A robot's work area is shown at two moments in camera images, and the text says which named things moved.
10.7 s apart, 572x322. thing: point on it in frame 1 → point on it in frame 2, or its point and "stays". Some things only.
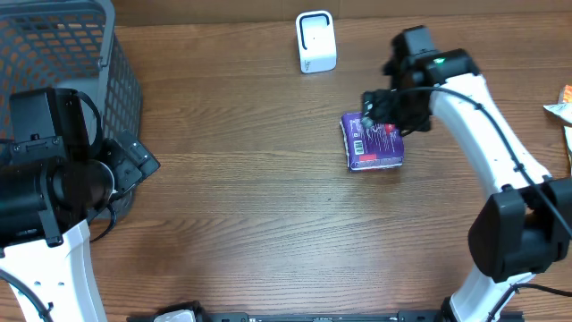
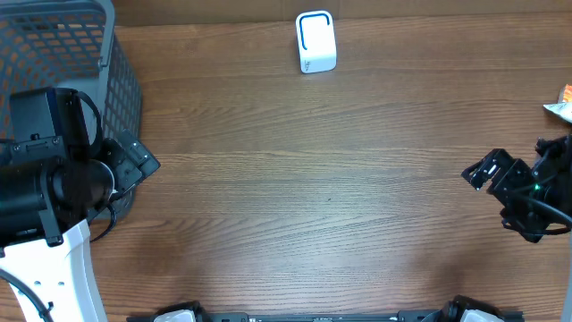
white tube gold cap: x=563 y=110 stays
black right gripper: x=374 y=111 → x=512 y=171
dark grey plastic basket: x=68 y=45 stays
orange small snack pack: x=565 y=94 stays
